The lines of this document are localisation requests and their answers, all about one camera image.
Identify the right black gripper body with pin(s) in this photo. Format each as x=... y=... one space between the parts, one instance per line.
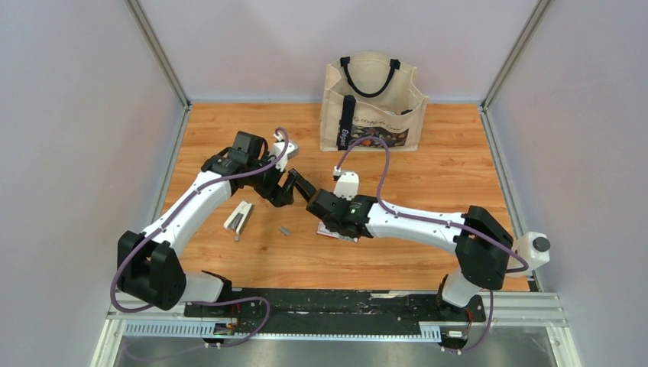
x=335 y=228

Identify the black stapler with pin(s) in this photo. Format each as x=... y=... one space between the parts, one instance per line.
x=297 y=181

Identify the grey staple strip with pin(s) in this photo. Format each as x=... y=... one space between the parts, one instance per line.
x=285 y=232

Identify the aluminium frame rail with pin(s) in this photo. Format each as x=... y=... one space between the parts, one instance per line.
x=521 y=329

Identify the beige canvas tote bag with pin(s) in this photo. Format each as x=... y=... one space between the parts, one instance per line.
x=371 y=94

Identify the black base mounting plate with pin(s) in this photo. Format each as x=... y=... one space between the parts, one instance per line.
x=340 y=312

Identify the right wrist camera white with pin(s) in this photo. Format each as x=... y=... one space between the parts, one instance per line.
x=346 y=183

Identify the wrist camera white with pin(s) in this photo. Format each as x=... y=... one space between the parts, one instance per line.
x=346 y=183
x=282 y=150

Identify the red white staple box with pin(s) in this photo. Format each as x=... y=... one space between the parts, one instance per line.
x=322 y=230

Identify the white plastic bottle black cap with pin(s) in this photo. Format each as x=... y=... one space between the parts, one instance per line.
x=534 y=248

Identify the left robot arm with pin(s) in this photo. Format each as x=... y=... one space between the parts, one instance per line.
x=148 y=261

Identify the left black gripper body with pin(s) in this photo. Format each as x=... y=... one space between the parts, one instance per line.
x=267 y=186

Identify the white stapler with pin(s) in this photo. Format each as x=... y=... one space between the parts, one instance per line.
x=238 y=219

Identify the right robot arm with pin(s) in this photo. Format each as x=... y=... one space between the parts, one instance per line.
x=480 y=243

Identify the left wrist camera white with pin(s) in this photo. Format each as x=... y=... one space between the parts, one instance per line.
x=282 y=150

